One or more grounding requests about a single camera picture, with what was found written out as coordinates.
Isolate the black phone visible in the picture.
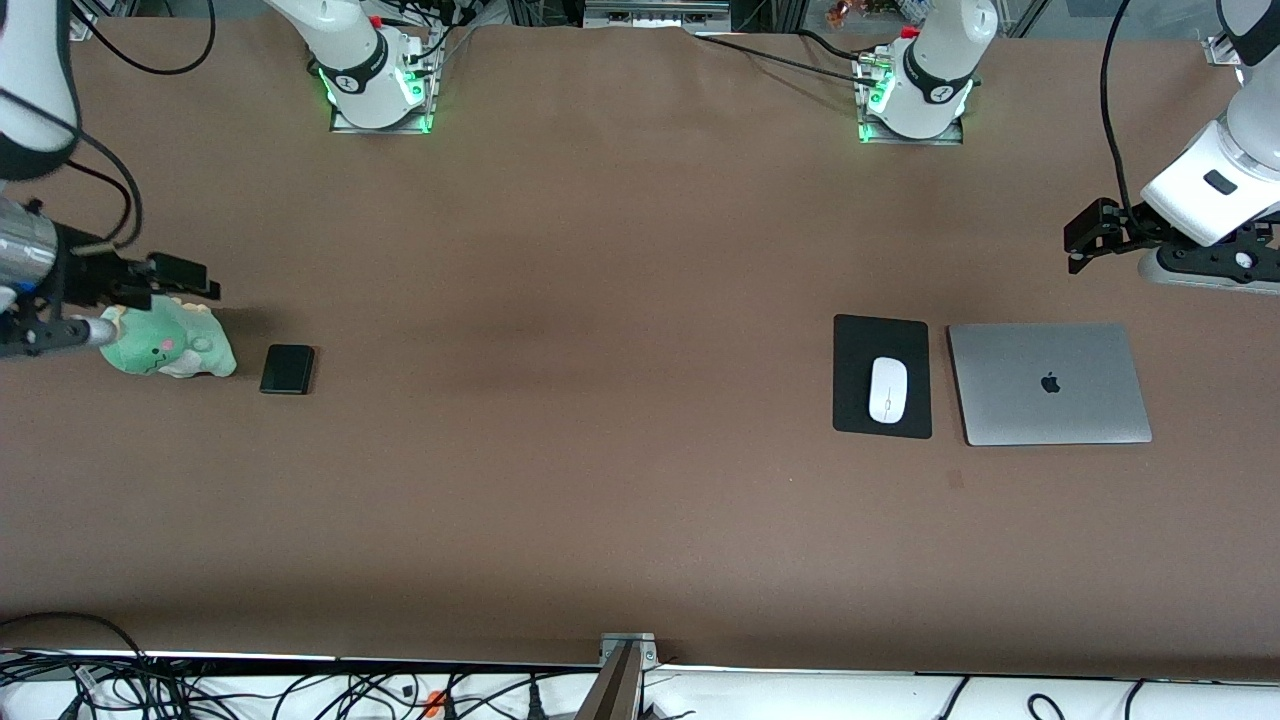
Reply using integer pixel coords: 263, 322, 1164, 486
260, 344, 315, 395

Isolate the white computer mouse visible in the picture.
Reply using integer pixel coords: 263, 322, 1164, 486
868, 357, 909, 425

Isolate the black mouse pad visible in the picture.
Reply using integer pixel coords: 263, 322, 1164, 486
833, 314, 933, 439

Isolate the green plush dinosaur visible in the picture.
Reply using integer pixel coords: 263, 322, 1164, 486
100, 295, 238, 379

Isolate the silver laptop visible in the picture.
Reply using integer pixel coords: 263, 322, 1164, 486
947, 322, 1153, 447

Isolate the silver metal box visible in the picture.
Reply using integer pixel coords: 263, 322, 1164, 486
583, 0, 731, 29

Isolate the white ledge beside table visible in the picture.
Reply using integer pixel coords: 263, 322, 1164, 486
0, 650, 1280, 720

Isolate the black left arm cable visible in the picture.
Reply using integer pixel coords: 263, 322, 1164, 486
1099, 0, 1137, 213

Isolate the black hanging cable loop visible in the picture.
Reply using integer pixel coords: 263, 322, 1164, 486
70, 0, 217, 77

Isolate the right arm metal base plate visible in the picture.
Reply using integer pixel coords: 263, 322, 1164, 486
328, 30, 438, 134

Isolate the black cable on table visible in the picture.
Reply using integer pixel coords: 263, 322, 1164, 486
694, 35, 869, 85
795, 28, 886, 65

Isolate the metal table bracket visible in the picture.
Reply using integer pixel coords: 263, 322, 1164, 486
600, 632, 659, 720

